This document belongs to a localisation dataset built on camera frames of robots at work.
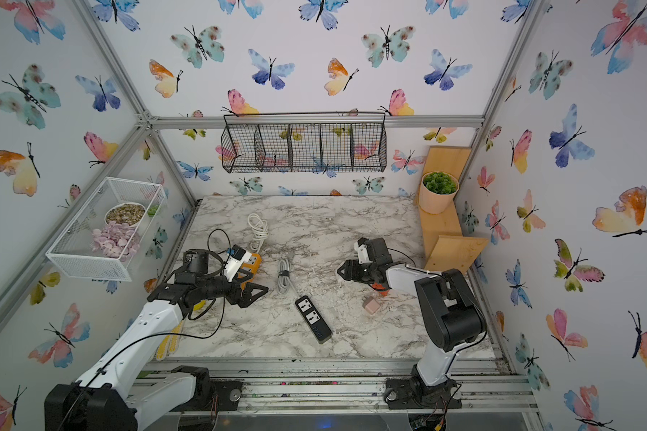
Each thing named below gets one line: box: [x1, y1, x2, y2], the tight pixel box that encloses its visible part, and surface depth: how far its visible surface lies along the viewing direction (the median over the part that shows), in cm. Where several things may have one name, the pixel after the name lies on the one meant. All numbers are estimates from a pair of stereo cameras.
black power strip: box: [294, 295, 332, 344], surface depth 86 cm
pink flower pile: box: [91, 219, 142, 263], surface depth 64 cm
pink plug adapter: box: [362, 296, 381, 316], surface depth 91 cm
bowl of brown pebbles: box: [104, 202, 147, 228], surface depth 71 cm
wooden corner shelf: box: [414, 146, 489, 274], surface depth 102 cm
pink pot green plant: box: [418, 170, 460, 214], surface depth 103 cm
